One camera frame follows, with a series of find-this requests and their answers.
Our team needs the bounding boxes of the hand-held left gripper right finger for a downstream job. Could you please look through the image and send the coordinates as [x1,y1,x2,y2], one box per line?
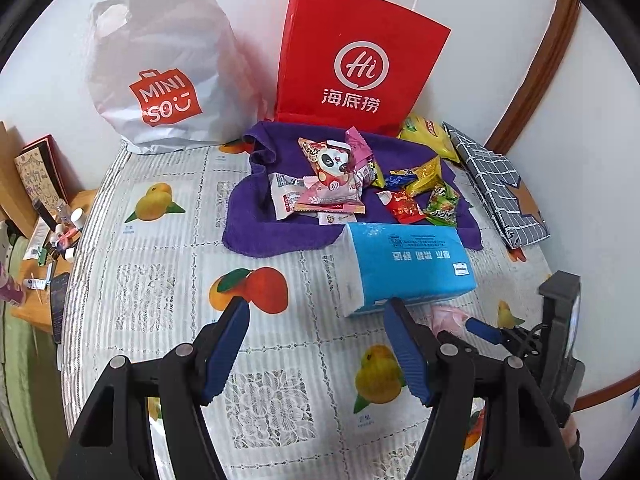
[382,297,576,480]

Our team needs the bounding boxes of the light pink snack packet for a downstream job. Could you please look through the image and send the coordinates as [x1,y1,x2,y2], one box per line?
[430,305,473,336]

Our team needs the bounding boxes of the blue tissue pack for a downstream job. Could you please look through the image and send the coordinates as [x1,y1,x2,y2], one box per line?
[332,222,476,318]

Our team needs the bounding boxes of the person's right hand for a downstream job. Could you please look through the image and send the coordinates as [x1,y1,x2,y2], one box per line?
[560,410,586,461]

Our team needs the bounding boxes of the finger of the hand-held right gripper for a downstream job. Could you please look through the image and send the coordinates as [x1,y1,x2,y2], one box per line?
[465,318,507,346]

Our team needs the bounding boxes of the white plastic bag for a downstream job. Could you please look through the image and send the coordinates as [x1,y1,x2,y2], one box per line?
[85,0,266,156]

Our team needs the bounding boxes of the purple towel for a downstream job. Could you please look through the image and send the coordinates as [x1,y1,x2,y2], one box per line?
[222,120,483,256]

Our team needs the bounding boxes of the patterned box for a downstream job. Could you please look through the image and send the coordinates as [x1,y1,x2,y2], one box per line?
[15,135,71,206]

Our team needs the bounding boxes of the white snack packet red label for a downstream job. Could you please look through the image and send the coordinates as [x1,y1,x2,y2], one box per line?
[270,172,307,221]

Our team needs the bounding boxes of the brown wooden frame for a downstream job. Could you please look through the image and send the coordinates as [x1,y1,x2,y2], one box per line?
[485,0,640,411]

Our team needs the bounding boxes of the green bed sheet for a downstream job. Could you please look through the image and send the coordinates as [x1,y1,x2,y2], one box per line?
[0,235,68,466]

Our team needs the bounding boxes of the green snack packet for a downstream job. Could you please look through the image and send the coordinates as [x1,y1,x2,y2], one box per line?
[422,185,461,228]

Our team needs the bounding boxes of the cluster of cosmetic bottles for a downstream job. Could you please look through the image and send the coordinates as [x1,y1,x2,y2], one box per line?
[22,197,88,291]

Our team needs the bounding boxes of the red paper bag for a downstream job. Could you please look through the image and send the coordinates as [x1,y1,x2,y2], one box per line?
[274,0,451,138]

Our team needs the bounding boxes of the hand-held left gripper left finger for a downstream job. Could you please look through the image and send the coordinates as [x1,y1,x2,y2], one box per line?
[57,297,251,480]

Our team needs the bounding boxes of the pink purple snack packet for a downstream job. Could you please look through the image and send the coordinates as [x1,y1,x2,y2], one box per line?
[345,127,386,188]

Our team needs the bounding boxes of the flat pink snack packet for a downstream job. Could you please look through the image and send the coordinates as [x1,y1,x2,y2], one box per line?
[294,180,366,213]

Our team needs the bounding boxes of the grey plaid folded cloth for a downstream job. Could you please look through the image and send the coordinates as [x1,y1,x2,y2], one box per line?
[442,121,551,250]

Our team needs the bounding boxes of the yellow chips bag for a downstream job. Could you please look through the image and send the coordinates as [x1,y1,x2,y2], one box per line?
[398,115,461,163]

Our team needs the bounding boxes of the panda print snack packet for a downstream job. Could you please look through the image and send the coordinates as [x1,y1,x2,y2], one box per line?
[298,137,363,201]

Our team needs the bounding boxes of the wooden side desk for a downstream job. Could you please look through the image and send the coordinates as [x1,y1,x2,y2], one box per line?
[0,187,101,333]

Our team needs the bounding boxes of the yellow triangular snack packet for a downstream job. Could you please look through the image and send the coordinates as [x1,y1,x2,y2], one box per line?
[405,156,443,196]

